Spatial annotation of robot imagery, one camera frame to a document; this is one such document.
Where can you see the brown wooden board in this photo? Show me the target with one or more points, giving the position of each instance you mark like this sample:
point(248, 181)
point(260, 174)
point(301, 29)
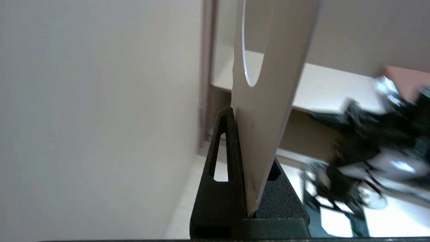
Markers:
point(408, 80)

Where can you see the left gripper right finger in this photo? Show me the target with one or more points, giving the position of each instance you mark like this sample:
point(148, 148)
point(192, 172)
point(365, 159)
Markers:
point(280, 208)

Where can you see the brown door frame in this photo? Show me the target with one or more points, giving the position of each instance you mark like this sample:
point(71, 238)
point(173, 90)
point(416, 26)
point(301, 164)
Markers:
point(207, 67)

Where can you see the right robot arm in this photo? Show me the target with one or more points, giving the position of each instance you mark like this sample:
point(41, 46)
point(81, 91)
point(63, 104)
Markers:
point(366, 134)

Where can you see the pale door hanger sign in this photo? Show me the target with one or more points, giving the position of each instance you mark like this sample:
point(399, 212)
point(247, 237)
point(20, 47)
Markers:
point(265, 111)

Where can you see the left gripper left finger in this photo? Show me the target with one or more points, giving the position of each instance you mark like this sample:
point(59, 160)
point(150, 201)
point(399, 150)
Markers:
point(220, 201)

